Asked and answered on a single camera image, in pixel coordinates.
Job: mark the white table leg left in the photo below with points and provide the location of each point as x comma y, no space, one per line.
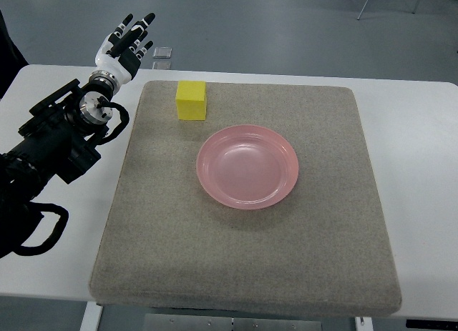
91,317

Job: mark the white table leg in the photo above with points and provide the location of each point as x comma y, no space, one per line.
91,317
364,324

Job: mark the pink plastic plate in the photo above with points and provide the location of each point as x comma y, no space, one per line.
247,167

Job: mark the grey fabric mat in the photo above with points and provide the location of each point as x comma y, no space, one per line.
323,250

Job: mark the white table leg right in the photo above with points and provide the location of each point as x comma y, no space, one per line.
364,324

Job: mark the yellow foam block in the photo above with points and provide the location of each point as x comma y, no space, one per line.
191,100

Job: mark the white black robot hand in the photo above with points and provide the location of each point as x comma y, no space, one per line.
122,51

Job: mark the clear square floor tile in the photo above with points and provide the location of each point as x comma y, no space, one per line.
162,52

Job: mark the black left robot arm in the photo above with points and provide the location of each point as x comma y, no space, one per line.
59,140

